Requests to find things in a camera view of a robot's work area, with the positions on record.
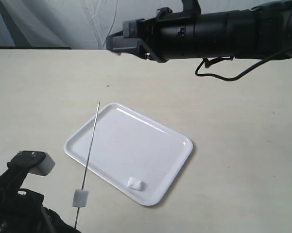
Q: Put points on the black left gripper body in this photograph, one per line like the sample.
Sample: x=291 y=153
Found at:
x=22 y=211

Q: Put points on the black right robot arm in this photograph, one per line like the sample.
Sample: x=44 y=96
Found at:
x=257 y=33

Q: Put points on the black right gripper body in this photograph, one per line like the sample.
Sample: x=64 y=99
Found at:
x=169 y=35

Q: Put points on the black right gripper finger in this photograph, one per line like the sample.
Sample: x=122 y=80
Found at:
x=133 y=28
x=116 y=43

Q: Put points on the wrinkled blue-grey backdrop cloth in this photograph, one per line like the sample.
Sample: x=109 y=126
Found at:
x=67 y=24

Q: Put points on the white rectangular plastic tray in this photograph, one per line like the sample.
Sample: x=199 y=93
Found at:
x=128 y=144

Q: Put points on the thin metal skewer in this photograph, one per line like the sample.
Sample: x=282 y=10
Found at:
x=87 y=161

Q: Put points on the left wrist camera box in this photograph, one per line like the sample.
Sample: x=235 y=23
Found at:
x=35 y=162

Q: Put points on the white marshmallow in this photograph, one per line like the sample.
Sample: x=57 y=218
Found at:
x=80 y=198
x=135 y=184

